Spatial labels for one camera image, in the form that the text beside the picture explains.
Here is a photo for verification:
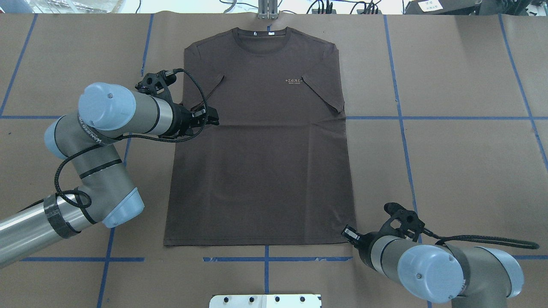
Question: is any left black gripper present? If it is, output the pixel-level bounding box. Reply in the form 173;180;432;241
171;105;219;138

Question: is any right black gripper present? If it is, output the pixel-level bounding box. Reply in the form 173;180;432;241
341;226;378;268

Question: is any dark brown t-shirt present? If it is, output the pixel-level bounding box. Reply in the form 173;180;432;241
163;27;356;247

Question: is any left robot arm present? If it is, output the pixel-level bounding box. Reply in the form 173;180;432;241
1;83;219;267

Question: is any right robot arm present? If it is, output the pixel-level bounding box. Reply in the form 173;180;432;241
341;225;524;308

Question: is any blue tape centre short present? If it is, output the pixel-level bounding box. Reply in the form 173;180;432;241
263;245;270;294

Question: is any white mounting plate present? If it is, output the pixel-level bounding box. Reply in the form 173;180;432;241
209;294;322;308

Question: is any blue tape line left lengthwise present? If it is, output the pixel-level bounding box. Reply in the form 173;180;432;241
96;14;154;308

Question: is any blue tape line near crosswise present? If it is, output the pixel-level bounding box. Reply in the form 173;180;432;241
21;257;352;263

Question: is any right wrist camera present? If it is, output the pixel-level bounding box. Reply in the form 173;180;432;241
381;202;425;242

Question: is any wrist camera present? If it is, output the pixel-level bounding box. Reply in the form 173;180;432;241
135;70;177;101
381;202;425;242

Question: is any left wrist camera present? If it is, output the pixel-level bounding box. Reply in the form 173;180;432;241
135;70;177;101

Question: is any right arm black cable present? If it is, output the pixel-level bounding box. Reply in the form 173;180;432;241
422;229;540;250

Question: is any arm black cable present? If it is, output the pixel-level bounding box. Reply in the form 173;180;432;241
422;229;540;250
54;68;209;208

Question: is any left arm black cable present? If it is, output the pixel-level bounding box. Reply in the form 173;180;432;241
54;68;209;208

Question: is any aluminium frame post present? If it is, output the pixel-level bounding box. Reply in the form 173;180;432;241
257;0;280;20

